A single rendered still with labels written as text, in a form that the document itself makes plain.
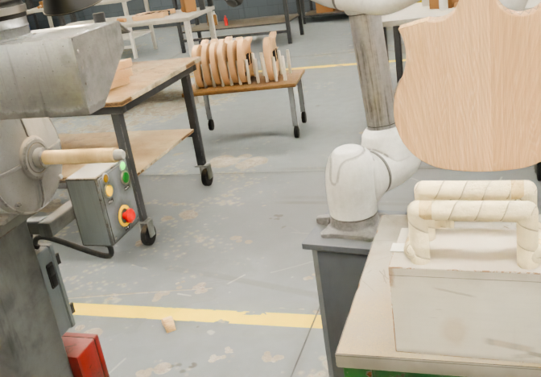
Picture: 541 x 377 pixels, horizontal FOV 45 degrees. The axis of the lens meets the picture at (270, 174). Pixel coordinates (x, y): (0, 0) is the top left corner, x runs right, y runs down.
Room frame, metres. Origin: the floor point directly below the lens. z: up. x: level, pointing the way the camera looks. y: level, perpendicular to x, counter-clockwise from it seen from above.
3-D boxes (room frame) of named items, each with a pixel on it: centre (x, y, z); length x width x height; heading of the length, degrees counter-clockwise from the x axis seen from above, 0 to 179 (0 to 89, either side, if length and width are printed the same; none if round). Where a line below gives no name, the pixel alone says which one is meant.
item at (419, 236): (0.98, -0.23, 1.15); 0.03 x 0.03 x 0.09
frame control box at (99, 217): (1.70, 0.54, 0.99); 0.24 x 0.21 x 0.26; 70
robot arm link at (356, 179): (1.95, -0.26, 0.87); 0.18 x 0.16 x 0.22; 129
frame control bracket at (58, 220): (1.64, 0.56, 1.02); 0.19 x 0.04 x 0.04; 160
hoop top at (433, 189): (1.02, -0.34, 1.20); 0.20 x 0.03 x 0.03; 68
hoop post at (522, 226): (0.91, -0.38, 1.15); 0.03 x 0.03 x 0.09
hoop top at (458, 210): (0.94, -0.31, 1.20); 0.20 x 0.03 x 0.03; 68
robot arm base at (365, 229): (1.96, -0.23, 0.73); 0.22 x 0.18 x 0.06; 62
